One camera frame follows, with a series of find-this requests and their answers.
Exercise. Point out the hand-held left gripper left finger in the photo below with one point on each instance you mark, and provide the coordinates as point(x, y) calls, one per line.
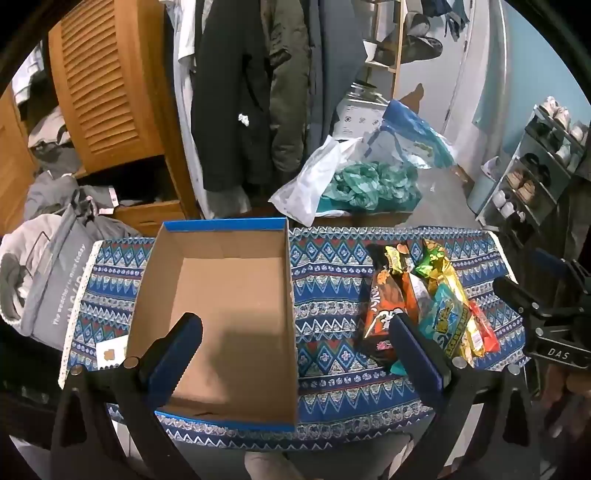
point(178, 353)

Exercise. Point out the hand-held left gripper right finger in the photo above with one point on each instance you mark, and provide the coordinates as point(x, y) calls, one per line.
point(415, 355)

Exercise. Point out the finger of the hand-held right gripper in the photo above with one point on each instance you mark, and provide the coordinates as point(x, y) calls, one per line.
point(551, 264)
point(512, 293)

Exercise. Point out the teal yellow snack packet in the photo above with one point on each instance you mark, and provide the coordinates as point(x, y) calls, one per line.
point(445, 323)

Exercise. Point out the red yellow snack packet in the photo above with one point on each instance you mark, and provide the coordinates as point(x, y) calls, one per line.
point(482, 334)

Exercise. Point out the orange brown snack packet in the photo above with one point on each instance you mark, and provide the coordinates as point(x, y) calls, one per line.
point(383, 304)

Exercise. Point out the white silver snack packet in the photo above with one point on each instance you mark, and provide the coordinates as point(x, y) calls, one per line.
point(421, 295)

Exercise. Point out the gold yellow snack packet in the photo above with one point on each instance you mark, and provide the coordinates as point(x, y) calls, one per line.
point(445, 279)

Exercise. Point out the blue-edged cardboard box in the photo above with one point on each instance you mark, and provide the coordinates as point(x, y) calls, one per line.
point(240, 314)

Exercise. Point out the green snack packet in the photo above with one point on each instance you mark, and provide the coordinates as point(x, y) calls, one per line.
point(427, 261)

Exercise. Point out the black yellow snack packet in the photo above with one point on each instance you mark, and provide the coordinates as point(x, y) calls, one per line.
point(395, 258)

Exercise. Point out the person's right hand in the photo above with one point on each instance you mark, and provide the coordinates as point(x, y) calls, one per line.
point(570, 401)

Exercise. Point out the small white card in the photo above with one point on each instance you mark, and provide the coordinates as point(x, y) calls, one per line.
point(111, 354)

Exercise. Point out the collection of shoes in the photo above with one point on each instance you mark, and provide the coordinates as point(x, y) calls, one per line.
point(521, 184)

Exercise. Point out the pale blue waste bin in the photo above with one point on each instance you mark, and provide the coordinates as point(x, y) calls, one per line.
point(482, 189)

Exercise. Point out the grey shoe rack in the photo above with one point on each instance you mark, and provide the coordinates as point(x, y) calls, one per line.
point(538, 161)

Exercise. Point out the blue patterned tablecloth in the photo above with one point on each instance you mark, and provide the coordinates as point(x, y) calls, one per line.
point(328, 300)

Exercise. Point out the grey printed bag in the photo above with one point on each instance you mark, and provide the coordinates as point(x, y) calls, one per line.
point(64, 286)

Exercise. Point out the wooden wardrobe drawer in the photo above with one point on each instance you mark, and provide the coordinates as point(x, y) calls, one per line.
point(152, 214)

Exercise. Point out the teal crumpled bag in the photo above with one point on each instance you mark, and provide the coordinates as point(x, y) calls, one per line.
point(374, 189)

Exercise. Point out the blue plastic bag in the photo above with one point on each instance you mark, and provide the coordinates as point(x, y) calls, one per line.
point(415, 138)

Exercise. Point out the light grey jacket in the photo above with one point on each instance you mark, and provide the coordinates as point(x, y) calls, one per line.
point(18, 258)

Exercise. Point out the white plastic bag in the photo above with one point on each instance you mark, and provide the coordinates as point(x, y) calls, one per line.
point(309, 180)

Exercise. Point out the white printed cardboard box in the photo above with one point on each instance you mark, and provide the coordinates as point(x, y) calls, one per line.
point(358, 117)

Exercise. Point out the grey clothes pile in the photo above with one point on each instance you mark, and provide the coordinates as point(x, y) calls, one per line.
point(55, 152)

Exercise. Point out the panelled wooden wardrobe door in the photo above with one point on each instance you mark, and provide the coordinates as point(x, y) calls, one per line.
point(14, 170)

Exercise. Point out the wooden rack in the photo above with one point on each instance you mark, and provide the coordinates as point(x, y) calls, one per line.
point(396, 69)

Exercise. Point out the black hanging coat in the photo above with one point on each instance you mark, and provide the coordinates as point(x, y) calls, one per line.
point(231, 101)

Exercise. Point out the dark shoes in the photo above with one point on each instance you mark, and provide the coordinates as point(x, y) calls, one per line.
point(411, 46)

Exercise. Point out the white hanging garment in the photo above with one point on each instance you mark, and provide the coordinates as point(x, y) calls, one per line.
point(187, 92)

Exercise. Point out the louvered wooden wardrobe door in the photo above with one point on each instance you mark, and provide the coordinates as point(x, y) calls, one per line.
point(106, 83)

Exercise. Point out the olive hanging jacket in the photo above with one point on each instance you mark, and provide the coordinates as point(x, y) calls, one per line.
point(288, 92)

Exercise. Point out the grey-blue hanging garment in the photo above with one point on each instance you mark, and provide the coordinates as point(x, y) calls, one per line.
point(332, 69)

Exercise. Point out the white folded clothes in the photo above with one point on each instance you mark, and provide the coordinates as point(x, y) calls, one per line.
point(30, 78)

